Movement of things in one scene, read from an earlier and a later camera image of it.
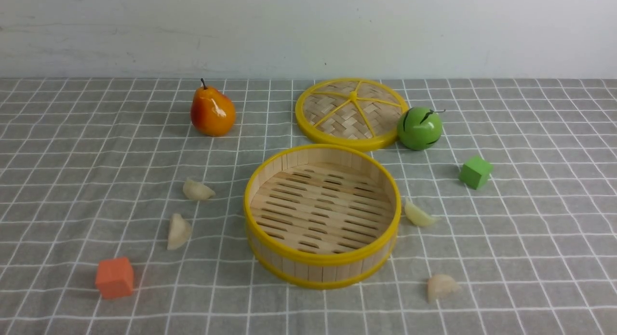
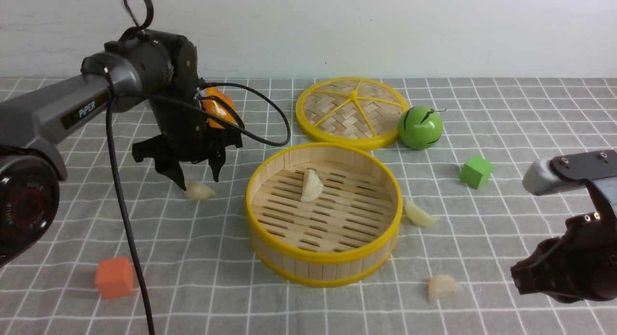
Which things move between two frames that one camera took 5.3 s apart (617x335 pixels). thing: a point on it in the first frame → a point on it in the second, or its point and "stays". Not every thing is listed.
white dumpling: (180, 232) → (313, 186)
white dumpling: (439, 286) stays
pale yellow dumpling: (418, 217) stays
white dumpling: (195, 191) stays
